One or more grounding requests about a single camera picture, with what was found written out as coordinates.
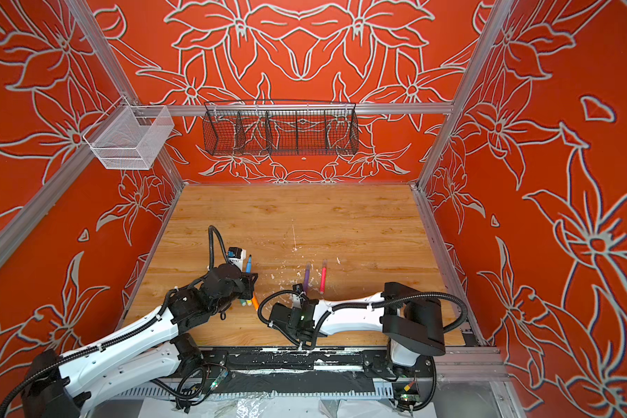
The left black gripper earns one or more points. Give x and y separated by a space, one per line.
249 281

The orange marker pen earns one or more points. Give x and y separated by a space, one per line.
255 303

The purple marker pen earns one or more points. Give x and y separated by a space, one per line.
306 279

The pink marker pen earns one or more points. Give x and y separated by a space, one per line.
323 277

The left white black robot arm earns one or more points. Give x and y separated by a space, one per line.
157 345

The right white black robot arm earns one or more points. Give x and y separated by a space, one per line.
414 322

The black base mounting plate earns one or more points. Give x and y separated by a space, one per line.
372 361

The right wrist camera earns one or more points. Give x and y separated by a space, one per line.
300 295

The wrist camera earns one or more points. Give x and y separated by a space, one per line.
300 295
237 256

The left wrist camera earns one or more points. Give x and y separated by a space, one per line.
237 256

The black wire basket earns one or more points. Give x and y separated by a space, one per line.
284 129

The white wire basket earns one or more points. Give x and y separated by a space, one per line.
129 137

